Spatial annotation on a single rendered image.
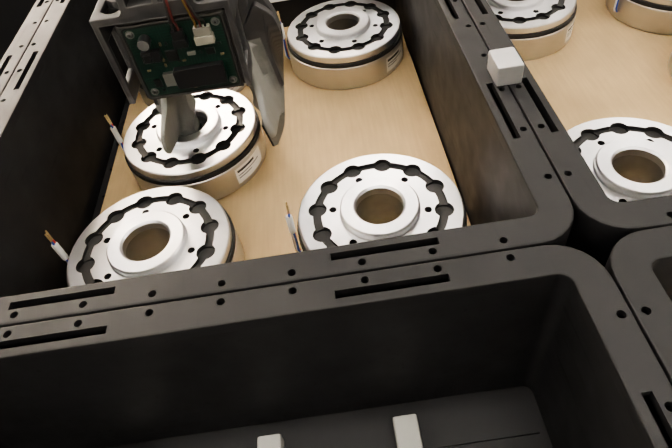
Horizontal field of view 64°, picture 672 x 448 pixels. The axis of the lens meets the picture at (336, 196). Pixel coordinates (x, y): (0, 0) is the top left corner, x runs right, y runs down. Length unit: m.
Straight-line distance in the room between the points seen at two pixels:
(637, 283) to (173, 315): 0.18
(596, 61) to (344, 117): 0.22
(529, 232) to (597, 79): 0.28
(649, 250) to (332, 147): 0.25
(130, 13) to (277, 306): 0.16
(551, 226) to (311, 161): 0.22
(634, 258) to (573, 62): 0.30
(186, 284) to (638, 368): 0.17
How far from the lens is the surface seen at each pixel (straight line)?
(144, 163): 0.41
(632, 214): 0.25
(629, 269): 0.23
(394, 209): 0.35
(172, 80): 0.31
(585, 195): 0.25
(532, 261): 0.22
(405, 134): 0.42
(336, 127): 0.44
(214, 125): 0.41
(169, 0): 0.29
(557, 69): 0.50
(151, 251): 0.38
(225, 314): 0.22
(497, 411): 0.30
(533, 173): 0.26
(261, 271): 0.23
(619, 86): 0.49
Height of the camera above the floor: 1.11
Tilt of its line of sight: 47 degrees down
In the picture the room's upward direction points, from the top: 10 degrees counter-clockwise
